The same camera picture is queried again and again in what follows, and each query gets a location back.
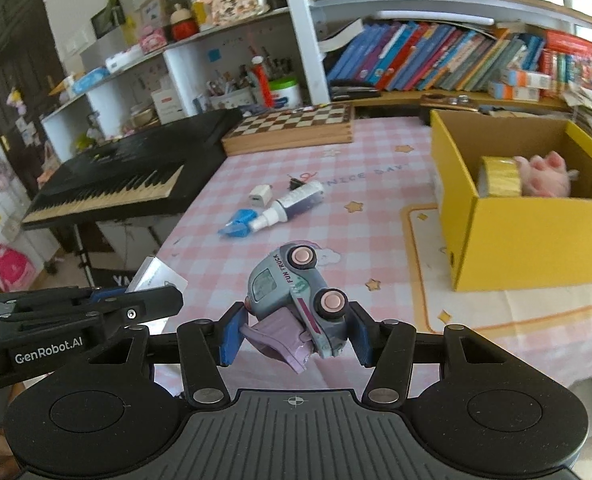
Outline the grey toy truck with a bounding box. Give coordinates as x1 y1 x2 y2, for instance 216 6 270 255
241 242 349 374

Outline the blue plastic clip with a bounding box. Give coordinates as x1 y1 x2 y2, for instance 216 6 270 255
218 209 258 237

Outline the white spray bottle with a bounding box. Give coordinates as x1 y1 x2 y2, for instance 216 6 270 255
248 181 324 233

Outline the cream orange-bordered mat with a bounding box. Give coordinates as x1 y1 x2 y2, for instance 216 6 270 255
399 204 592 336

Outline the black electronic keyboard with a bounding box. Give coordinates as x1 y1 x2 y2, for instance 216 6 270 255
22 110 242 231

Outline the yellow cardboard box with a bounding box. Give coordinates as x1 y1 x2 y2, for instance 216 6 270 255
430 110 592 292

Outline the pink checkered tablecloth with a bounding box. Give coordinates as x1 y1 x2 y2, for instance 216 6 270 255
159 118 592 385

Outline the white charger plug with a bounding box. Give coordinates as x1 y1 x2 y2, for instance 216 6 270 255
248 184 273 208

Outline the black binder clip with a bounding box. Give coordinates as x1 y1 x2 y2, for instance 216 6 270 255
288 177 306 191

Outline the yellow tape roll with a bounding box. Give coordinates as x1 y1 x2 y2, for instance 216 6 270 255
477 156 522 197

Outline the white pen holder box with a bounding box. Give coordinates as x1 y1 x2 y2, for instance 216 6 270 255
209 87 256 110

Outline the pink plush toy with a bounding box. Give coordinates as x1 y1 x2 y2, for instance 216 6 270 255
514 151 579 198

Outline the wooden chess board box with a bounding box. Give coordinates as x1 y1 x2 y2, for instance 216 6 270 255
221 103 354 156

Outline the dark wooden tray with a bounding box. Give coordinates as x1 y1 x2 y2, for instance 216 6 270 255
418 93 480 126

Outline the black stapler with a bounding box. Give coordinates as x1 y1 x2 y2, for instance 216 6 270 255
328 80 381 102

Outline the green lid white jar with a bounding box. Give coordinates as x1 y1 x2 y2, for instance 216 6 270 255
269 75 302 110

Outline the red hanging tassel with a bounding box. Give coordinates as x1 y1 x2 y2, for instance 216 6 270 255
252 55 274 108

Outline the row of colourful books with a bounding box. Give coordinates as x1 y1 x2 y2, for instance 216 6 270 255
323 20 592 96

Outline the white bookshelf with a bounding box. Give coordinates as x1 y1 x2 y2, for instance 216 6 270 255
42 0 592 160

